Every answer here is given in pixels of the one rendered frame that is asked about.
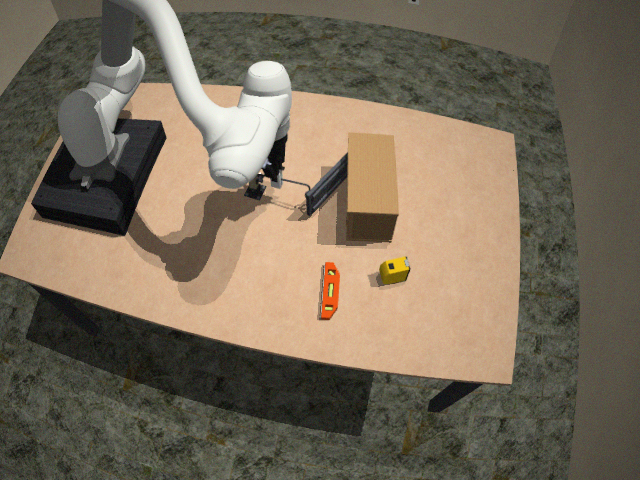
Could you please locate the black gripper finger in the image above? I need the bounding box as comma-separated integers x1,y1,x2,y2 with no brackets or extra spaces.
262,149,282,189
278,144,286,178

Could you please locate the brown wooden cabinet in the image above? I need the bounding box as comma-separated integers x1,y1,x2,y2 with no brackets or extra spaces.
305,132,399,242

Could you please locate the orange spirit level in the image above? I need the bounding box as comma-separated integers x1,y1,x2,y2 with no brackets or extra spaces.
321,262,340,320

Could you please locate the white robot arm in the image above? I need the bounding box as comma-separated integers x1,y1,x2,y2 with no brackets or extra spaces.
58,0,292,190

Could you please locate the yellow tape measure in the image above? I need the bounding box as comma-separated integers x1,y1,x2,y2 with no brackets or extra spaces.
379,256,410,284

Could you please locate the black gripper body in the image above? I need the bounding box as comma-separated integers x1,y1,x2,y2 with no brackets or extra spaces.
268,132,288,159

